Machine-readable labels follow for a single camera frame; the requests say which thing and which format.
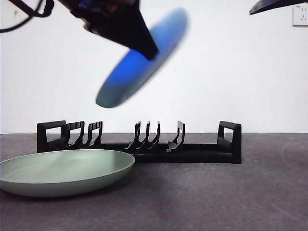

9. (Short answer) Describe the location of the light blue plate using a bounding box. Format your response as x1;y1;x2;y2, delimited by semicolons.
95;7;188;109

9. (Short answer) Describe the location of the pale green plate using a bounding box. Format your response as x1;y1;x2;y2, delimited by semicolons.
0;149;135;198

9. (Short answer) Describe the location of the black plastic plate rack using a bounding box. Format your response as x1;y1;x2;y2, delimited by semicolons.
36;120;242;165

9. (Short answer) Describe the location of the white wall socket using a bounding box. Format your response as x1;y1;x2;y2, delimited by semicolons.
292;5;308;26

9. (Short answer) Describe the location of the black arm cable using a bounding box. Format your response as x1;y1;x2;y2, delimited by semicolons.
0;0;55;33

